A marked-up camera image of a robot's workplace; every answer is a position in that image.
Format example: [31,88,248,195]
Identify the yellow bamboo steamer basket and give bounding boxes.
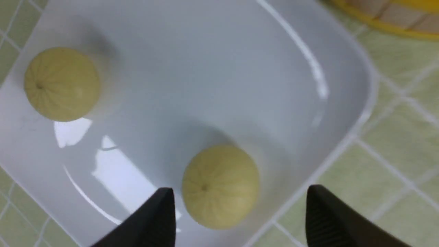
[331,0,439,41]

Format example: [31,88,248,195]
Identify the yellow steamed bun on plate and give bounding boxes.
[24,47,101,122]

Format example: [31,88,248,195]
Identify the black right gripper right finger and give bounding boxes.
[305,185,409,247]

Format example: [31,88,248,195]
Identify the yellow steamed bun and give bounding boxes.
[24,47,101,122]
[181,144,260,230]

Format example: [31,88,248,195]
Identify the white square plate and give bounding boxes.
[1,0,378,247]

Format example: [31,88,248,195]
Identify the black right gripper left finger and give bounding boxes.
[93,187,177,247]

